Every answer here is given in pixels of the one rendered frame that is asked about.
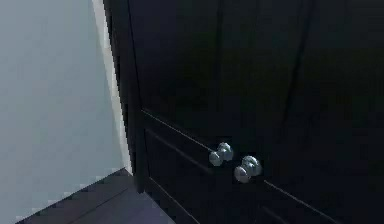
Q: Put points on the black cupboard with silver knobs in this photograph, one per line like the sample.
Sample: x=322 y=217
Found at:
x=253 y=83

